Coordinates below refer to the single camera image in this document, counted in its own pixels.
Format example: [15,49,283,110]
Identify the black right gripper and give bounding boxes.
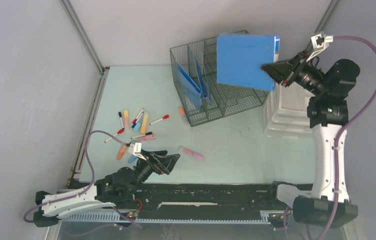
[261,49,328,97]

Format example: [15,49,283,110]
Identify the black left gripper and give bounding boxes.
[130,149,180,194]

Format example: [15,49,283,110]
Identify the pink highlighter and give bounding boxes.
[179,146,204,161]
[137,133,156,142]

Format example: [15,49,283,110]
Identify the blue folder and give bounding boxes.
[216,33,280,92]
[195,60,211,102]
[176,63,202,110]

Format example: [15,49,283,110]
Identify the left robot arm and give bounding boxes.
[33,150,180,228]

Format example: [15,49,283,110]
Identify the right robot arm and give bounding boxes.
[261,52,360,228]

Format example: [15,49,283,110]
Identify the black marker near pink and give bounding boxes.
[131,131,153,140]

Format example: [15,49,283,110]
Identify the light blue highlighter lower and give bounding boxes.
[128,155,138,164]

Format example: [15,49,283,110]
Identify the orange highlighter lower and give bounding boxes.
[116,145,128,161]

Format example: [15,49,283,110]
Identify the red cap marker right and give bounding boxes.
[149,114,169,125]

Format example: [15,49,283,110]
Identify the red cap marker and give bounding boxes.
[149,114,169,125]
[104,128,125,143]

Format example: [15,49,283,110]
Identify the white plastic drawer organizer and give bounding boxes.
[263,84,312,139]

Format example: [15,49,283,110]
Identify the red cap marker lower left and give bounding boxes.
[104,128,125,143]

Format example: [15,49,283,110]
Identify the orange highlighter with yellow cap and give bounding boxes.
[123,109,130,129]

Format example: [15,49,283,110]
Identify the black cap whiteboard marker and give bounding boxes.
[118,111,125,129]

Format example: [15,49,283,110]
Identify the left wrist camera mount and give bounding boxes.
[128,140,146,160]

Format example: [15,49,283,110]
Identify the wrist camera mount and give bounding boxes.
[306,31,334,62]
[128,140,146,160]

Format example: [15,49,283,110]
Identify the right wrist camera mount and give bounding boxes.
[306,31,334,62]

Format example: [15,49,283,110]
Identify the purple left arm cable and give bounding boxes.
[23,129,144,238]

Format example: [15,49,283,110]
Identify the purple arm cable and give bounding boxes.
[23,129,144,238]
[282,35,376,240]

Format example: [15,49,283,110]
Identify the green wire mesh organizer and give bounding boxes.
[170,30,280,127]

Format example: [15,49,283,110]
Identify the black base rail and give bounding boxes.
[101,180,308,221]

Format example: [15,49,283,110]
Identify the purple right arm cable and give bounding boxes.
[282,35,376,240]

